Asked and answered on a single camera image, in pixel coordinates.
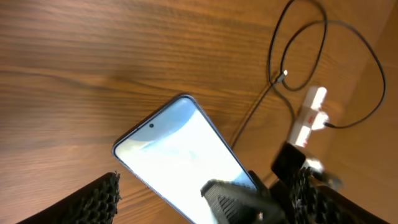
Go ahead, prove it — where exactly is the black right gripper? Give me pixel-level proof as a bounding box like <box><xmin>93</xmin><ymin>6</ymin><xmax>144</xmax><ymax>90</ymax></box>
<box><xmin>201</xmin><ymin>142</ymin><xmax>306</xmax><ymax>224</ymax></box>

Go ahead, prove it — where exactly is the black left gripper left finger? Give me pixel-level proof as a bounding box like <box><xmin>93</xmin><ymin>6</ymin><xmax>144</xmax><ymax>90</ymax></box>
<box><xmin>18</xmin><ymin>172</ymin><xmax>121</xmax><ymax>224</ymax></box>

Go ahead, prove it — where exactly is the Samsung Galaxy smartphone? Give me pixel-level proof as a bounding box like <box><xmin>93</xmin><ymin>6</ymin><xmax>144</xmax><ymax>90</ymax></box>
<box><xmin>113</xmin><ymin>95</ymin><xmax>255</xmax><ymax>223</ymax></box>

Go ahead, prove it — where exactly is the white charger plug adapter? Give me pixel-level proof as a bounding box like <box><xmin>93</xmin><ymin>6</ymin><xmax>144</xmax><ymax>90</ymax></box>
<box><xmin>311</xmin><ymin>111</ymin><xmax>329</xmax><ymax>131</ymax></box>

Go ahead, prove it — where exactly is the white power strip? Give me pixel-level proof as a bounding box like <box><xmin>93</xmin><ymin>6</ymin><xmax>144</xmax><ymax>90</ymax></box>
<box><xmin>288</xmin><ymin>86</ymin><xmax>327</xmax><ymax>147</ymax></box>

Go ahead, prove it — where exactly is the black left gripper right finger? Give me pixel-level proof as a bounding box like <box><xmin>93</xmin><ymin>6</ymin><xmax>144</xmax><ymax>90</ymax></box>
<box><xmin>290</xmin><ymin>168</ymin><xmax>386</xmax><ymax>224</ymax></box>

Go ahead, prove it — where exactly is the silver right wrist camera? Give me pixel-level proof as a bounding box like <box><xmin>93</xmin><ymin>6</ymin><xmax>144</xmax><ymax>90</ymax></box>
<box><xmin>302</xmin><ymin>157</ymin><xmax>325</xmax><ymax>174</ymax></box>

